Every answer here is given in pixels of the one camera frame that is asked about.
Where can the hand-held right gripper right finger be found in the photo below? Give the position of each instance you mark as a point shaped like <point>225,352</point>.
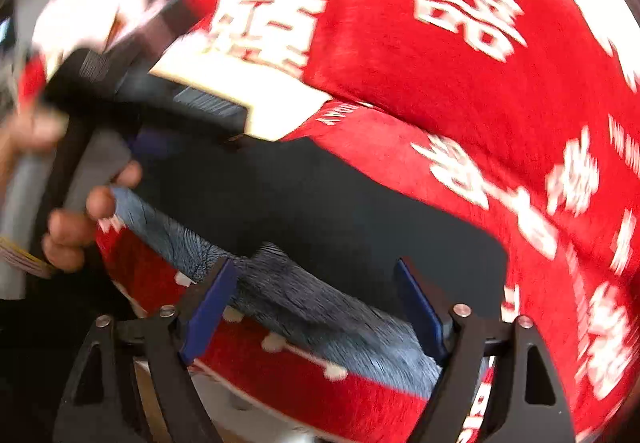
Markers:
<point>425,308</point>

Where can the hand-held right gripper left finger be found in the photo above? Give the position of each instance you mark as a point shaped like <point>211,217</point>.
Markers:
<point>207,318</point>

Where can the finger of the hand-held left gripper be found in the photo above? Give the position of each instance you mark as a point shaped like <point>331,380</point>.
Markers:
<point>200,110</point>

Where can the grey leaf-print cloth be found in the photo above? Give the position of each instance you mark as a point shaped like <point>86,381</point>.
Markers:
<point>325,318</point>

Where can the black pants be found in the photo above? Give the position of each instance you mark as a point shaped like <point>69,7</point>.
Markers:
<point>325,213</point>

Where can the person's left hand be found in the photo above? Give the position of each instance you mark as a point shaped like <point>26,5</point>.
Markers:
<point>75,228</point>

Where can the red printed blanket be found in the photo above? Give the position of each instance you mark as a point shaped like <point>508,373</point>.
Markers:
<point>425,88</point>

